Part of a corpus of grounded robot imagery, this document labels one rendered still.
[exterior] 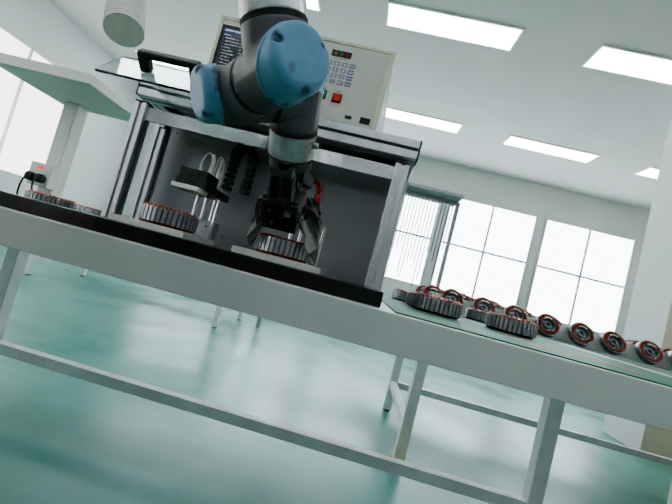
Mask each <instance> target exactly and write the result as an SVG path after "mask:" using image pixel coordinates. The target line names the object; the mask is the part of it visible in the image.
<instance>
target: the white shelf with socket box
mask: <svg viewBox="0 0 672 504"><path fill-rule="evenodd" d="M0 67H1V68H2V69H4V70H6V71H7V72H9V73H11V74H13V75H14V76H16V77H18V78H19V79H21V80H23V81H24V82H26V83H28V84H29V85H31V86H33V87H34V88H36V89H38V90H39V91H41V92H43V93H44V94H46V95H48V96H49V97H51V98H53V99H54V100H56V101H58V102H59V103H61V104H63V105H64V106H63V110H62V113H61V116H60V119H59V122H58V125H57V129H56V132H55V135H54V138H53V141H52V145H51V148H50V151H49V154H48V157H47V160H46V164H44V163H41V162H37V161H32V163H31V166H30V169H29V171H26V172H25V173H24V176H23V177H22V179H21V180H20V182H19V184H18V187H17V191H16V194H17V195H18V192H19V188H20V185H21V183H22V181H23V180H24V178H25V179H26V183H28V184H31V188H30V190H33V185H34V186H38V189H37V191H38V192H41V193H45V194H49V195H52V196H56V197H60V198H62V195H63V192H64V189H65V185H66V182H67V179H68V176H69V172H70V169H71V166H72V163H73V160H74V156H75V153H76V150H77V147H78V143H79V140H80V137H81V134H82V131H83V127H84V124H85V121H86V118H87V114H88V112H91V113H95V114H99V115H103V116H107V117H111V118H115V119H120V120H124V121H128V122H129V120H130V117H131V114H132V110H133V107H134V106H133V105H132V104H131V103H129V102H128V101H127V100H125V99H124V98H123V97H121V96H120V95H119V94H118V93H116V92H115V91H114V90H112V89H111V88H110V87H109V86H107V85H106V84H105V83H103V82H102V81H101V80H100V79H98V78H97V77H96V76H94V75H93V74H91V73H86V72H82V71H78V70H74V69H69V68H65V67H61V66H57V65H52V64H48V63H44V62H39V61H35V60H31V59H27V58H22V57H18V56H14V55H10V54H5V53H1V52H0Z"/></svg>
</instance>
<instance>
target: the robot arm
mask: <svg viewBox="0 0 672 504"><path fill-rule="evenodd" d="M238 8H239V17H240V28H241V38H242V47H243V52H242V53H241V54H240V55H238V56H237V57H236V58H234V59H233V60H232V61H230V62H229V63H228V64H227V65H217V64H216V63H212V64H199V65H196V66H195V67H194V68H193V70H192V72H191V76H190V98H191V103H192V107H193V110H194V112H195V115H196V116H197V118H198V119H199V120H200V121H201V122H203V123H205V124H221V125H223V126H225V124H260V123H271V127H270V135H269V148H268V152H269V154H270V155H269V164H270V176H269V186H268V187H267V188H266V189H265V191H264V192H263V193H262V194H261V195H260V196H259V197H258V200H257V203H256V205H255V212H254V217H253V219H252V220H251V223H250V227H249V231H248V234H247V235H246V236H245V238H247V237H248V245H251V244H252V243H253V242H254V240H255V239H256V236H257V234H258V233H259V232H260V231H261V230H262V229H263V226H264V227H268V228H271V229H275V230H279V231H283V232H287V233H291V234H294V235H295V233H296V232H297V230H298V228H300V231H301V233H303V234H304V248H305V251H306V253H307V254H308V255H309V254H310V256H311V258H312V260H313V262H316V260H317V257H318V253H319V244H320V217H319V213H318V211H317V209H316V207H315V206H314V204H313V201H312V199H310V198H311V196H310V195H309V194H308V193H307V190H308V189H311V188H312V185H313V181H314V178H313V177H312V176H311V174H310V173H309V172H308V171H310V170H311V165H312V159H313V157H314V151H315V149H318V148H319V144H318V143H315V140H316V137H317V131H318V125H319V118H320V112H321V105H322V98H323V95H324V86H325V82H326V80H327V77H328V74H329V67H330V60H329V53H328V50H327V49H326V48H325V45H324V43H323V38H322V37H321V35H320V34H319V33H318V32H317V31H316V30H315V29H314V28H313V27H312V26H311V25H309V24H308V16H307V3H306V0H238ZM305 188H307V189H305ZM301 216H303V218H304V220H303V221H301V224H300V218H301Z"/></svg>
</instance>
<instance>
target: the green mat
mask: <svg viewBox="0 0 672 504"><path fill-rule="evenodd" d="M382 301H383V302H384V303H385V304H386V305H387V306H388V307H389V308H390V309H392V310H393V311H394V312H395V313H397V314H401V315H404V316H408V317H412V318H416V319H419V320H423V321H427V322H430V323H434V324H438V325H442V326H445V327H449V328H453V329H456V330H460V331H464V332H468V333H471V334H475V335H479V336H482V337H486V338H490V339H494V340H497V341H501V342H505V343H508V344H512V345H516V346H519V347H523V348H527V349H531V350H534V351H538V352H542V353H545V354H549V355H553V356H557V357H560V358H564V359H568V360H571V361H575V362H579V363H583V364H586V365H590V366H594V367H597V368H601V369H605V370H609V371H612V372H616V373H620V374H623V375H627V376H631V377H635V378H638V379H642V380H646V381H649V382H653V383H657V384H660V385H664V386H668V387H672V378H671V377H668V376H665V375H662V374H658V373H655V372H652V371H648V370H645V369H642V368H639V367H635V366H632V365H629V364H626V363H622V362H619V361H616V360H612V359H609V358H606V357H603V356H599V355H596V354H593V353H590V352H586V351H583V350H580V349H576V348H573V347H570V346H567V345H563V344H560V343H557V342H554V341H550V340H547V339H544V338H541V337H536V338H533V339H528V338H524V337H520V336H516V335H515V334H514V335H512V334H511V333H510V334H509V333H507V332H502V331H498V330H495V329H491V328H488V327H486V325H485V324H484V323H483V322H480V321H475V320H472V319H468V318H466V317H462V316H461V317H460V318H458V319H457V320H456V319H451V318H447V317H443V316H441V315H440V316H439V315H437V314H434V313H430V312H425V311H421V310H418V309H415V308H412V306H411V305H408V304H407V302H404V301H400V300H397V299H393V298H391V297H387V296H383V298H382ZM503 333H504V334H503ZM506 334H507V335H506ZM509 335H511V336H513V337H511V336H509ZM514 336H515V337H516V338H514ZM518 337H519V338H518ZM517 338H518V339H517ZM520 339H521V340H520ZM525 339H526V340H525ZM523 340H524V341H523ZM529 340H530V341H529ZM525 341H527V342H525ZM533 341H534V342H533ZM528 342H530V343H528ZM536 342H537V343H536ZM531 343H532V344H531ZM540 343H541V344H540ZM534 344H535V345H534ZM544 344H545V345H544ZM537 345H538V346H537ZM548 345H549V346H548ZM540 346H541V347H540ZM551 346H552V347H551ZM543 347H544V348H543ZM555 347H556V348H555ZM547 348H548V349H547ZM559 348H560V349H559ZM551 349H552V350H551ZM554 350H556V351H554ZM566 350H567V351H566ZM558 351H559V352H558ZM570 351H571V352H570ZM562 352H563V353H562ZM574 352H575V353H574ZM566 353H567V354H566ZM569 354H571V355H569ZM581 354H582V355H581ZM573 355H574V356H573ZM585 355H586V356H585ZM577 356H578V357H577ZM588 356H589V357H588ZM581 357H582V358H581ZM591 357H592V358H591ZM584 358H585V359H584ZM594 358H595V359H594ZM588 359H589V360H588ZM597 359H598V360H597ZM592 360H593V361H592ZM600 360H601V361H600ZM595 361H597V362H595ZM603 361H604V362H603ZM599 362H600V363H599ZM606 362H607V363H606ZM603 363H604V364H603ZM609 363H610V364H609ZM607 364H608V365H607ZM612 364H613V365H612ZM610 365H612V366H610ZM615 365H616V366H615ZM614 366H615V367H614ZM618 366H620V367H619V368H618ZM621 367H623V369H622V368H621ZM624 368H626V370H625V369H624ZM628 369H629V370H630V371H629V370H628ZM631 370H632V371H631ZM633 371H635V372H633ZM636 372H638V373H636ZM640 373H641V374H640Z"/></svg>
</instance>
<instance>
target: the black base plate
mask: <svg viewBox="0 0 672 504"><path fill-rule="evenodd" d="M0 206H3V207H6V208H10V209H14V210H18V211H21V212H25V213H29V214H32V215H36V216H40V217H44V218H47V219H51V220H55V221H58V222H62V223H66V224H70V225H73V226H77V227H81V228H84V229H88V230H92V231H96V232H99V233H103V234H107V235H110V236H114V237H118V238H122V239H125V240H129V241H133V242H136V243H140V244H144V245H148V246H151V247H155V248H159V249H162V250H166V251H170V252H174V253H177V254H181V255H185V256H188V257H192V258H196V259H200V260H203V261H207V262H211V263H214V264H218V265H222V266H226V267H229V268H233V269H237V270H240V271H244V272H248V273H252V274H255V275H259V276H263V277H266V278H270V279H274V280H278V281H281V282H285V283H289V284H292V285H296V286H300V287H304V288H307V289H311V290H315V291H318V292H322V293H326V294H330V295H333V296H337V297H341V298H344V299H348V300H352V301H356V302H359V303H363V304H367V305H370V306H374V307H378V308H380V306H381V302H382V298H383V294H384V293H383V292H381V291H379V290H377V289H374V288H370V287H368V286H364V285H360V284H357V283H353V282H349V281H345V280H342V279H338V278H334V277H330V276H326V275H323V274H317V273H312V272H308V271H304V270H300V269H297V268H293V267H289V266H285V265H281V264H278V263H274V262H270V261H266V260H263V259H259V258H255V257H251V256H248V255H244V254H240V253H236V252H233V251H231V250H229V249H225V248H221V247H217V246H212V245H208V244H204V243H200V242H196V241H192V240H188V239H184V238H180V237H176V236H172V235H169V234H165V233H161V232H157V231H153V230H150V229H146V228H142V227H138V226H135V225H131V224H127V223H123V222H120V221H116V220H112V219H108V218H107V217H104V216H99V215H95V214H91V213H87V212H83V211H79V210H75V209H72V208H68V207H64V206H60V205H56V204H52V203H48V202H44V201H40V200H36V199H32V198H29V197H25V196H21V195H17V194H13V193H9V192H5V191H1V190H0Z"/></svg>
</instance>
